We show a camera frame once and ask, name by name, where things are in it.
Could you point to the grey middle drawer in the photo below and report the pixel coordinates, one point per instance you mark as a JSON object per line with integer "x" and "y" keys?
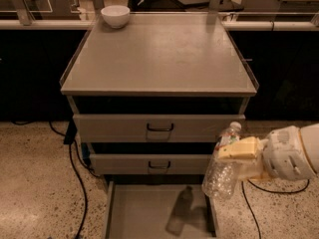
{"x": 150, "y": 163}

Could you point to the metal post left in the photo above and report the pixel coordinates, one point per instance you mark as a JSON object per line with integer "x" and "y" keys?
{"x": 22, "y": 12}

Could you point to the grey bottom drawer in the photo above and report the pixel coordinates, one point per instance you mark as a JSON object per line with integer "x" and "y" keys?
{"x": 162, "y": 211}

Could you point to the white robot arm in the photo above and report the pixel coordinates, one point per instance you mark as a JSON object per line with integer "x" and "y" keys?
{"x": 290, "y": 153}

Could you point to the clear plastic water bottle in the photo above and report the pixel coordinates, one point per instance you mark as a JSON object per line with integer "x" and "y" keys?
{"x": 220, "y": 177}

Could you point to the black office chair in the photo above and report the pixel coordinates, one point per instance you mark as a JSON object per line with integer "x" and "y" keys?
{"x": 184, "y": 5}

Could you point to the grey top drawer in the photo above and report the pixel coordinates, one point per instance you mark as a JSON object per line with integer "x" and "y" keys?
{"x": 152, "y": 128}

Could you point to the grey drawer cabinet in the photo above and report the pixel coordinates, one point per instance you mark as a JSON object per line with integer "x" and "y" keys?
{"x": 159, "y": 64}

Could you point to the white ceramic bowl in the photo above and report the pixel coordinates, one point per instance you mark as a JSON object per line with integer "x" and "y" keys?
{"x": 116, "y": 16}

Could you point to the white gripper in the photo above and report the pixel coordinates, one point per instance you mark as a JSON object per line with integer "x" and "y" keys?
{"x": 286, "y": 153}

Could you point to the grey drawer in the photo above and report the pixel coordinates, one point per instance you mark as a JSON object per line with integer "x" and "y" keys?
{"x": 162, "y": 211}
{"x": 150, "y": 163}
{"x": 152, "y": 128}

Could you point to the black power adapter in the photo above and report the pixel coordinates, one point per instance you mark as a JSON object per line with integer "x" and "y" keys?
{"x": 70, "y": 133}

